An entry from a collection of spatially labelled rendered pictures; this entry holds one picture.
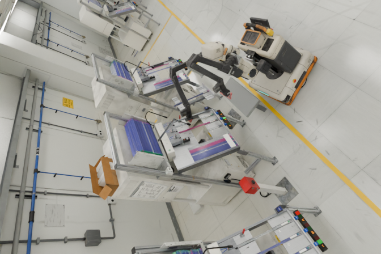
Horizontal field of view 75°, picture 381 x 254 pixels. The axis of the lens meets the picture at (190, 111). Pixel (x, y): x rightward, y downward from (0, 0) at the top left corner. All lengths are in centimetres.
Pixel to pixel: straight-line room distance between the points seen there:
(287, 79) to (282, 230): 170
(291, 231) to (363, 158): 110
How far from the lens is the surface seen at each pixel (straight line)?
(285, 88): 316
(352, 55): 335
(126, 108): 367
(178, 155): 267
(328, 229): 304
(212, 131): 286
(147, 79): 386
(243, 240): 224
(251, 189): 255
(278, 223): 234
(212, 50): 248
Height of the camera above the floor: 285
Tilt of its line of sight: 38 degrees down
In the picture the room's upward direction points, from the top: 69 degrees counter-clockwise
